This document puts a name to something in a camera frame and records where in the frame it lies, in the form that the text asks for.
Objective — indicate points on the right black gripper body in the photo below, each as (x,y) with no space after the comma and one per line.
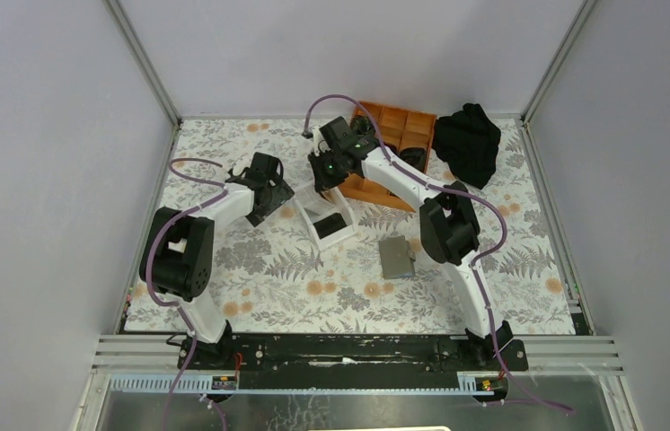
(327,169)

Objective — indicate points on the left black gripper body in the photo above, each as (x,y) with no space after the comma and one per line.
(277,196)

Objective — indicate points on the grey leather card holder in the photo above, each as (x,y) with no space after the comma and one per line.
(397,258)

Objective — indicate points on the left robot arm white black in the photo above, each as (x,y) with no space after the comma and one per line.
(177,262)

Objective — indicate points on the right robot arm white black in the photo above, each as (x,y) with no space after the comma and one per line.
(449,228)

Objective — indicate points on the white plastic card tray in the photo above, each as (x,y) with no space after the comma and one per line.
(328,217)

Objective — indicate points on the rolled dark sock top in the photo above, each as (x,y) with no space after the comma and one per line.
(362,126)

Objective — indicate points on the rolled dark sock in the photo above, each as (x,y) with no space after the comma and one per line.
(415,156)
(362,126)

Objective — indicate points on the orange wooden compartment box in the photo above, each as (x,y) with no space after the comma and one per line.
(401,128)

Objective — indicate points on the rolled dark sock right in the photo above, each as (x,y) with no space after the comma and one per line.
(415,156)

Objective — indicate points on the floral table mat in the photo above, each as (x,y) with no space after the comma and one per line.
(273,278)

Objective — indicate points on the black cloth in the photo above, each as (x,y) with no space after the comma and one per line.
(468,142)

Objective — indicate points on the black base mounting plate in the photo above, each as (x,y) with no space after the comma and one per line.
(252,351)

